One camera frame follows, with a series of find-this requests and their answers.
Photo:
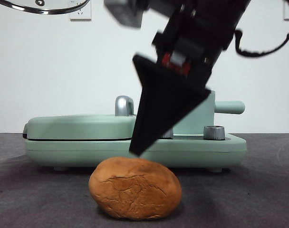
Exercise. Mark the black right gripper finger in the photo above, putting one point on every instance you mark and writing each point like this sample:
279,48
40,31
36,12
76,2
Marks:
163,102

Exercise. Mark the brown potato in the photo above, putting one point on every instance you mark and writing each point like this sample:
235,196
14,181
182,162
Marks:
135,190

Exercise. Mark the glass lid with mint knob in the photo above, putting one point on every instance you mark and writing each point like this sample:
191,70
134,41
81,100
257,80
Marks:
40,3

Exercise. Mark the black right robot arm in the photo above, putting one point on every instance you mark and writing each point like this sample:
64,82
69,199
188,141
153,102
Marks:
213,28

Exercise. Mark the silver control knob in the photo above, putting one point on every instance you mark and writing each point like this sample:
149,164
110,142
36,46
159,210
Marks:
168,134
213,133

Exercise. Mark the mint green griddle cover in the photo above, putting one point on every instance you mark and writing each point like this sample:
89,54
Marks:
75,127

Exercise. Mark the mint green breakfast machine base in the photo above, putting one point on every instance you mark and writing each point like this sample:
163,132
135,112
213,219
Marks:
63,152

